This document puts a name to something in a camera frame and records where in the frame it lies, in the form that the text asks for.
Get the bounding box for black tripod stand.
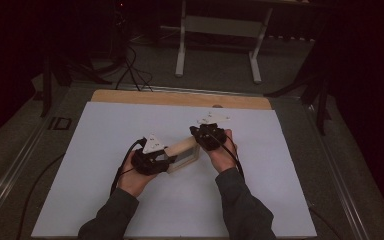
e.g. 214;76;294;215
264;63;333;137
39;49;114;118

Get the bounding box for black floor cable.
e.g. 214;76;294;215
308;206;344;240
15;153;66;240

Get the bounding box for wooden picture frame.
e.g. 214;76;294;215
163;135;202;175

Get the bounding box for person's left hand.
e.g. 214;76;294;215
116;150;158;199

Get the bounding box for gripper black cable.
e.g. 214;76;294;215
206;131;246;181
109;137;148;197

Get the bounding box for white metal stand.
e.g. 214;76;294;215
174;0;274;85

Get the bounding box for white table mat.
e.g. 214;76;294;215
31;101;318;239

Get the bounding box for bundle of black floor cables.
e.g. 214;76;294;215
114;43;154;93

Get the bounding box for metal floor rail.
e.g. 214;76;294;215
304;103;372;240
0;113;49;223

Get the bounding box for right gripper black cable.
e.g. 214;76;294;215
206;131;246;181

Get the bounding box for black rectangular bracket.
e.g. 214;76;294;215
47;116;73;131

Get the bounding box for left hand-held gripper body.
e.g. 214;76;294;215
130;133;170;177

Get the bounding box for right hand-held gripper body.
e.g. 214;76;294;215
193;111;232;152

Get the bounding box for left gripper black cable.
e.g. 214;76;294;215
109;137;148;197

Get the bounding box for person's right hand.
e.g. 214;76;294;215
205;128;239;175

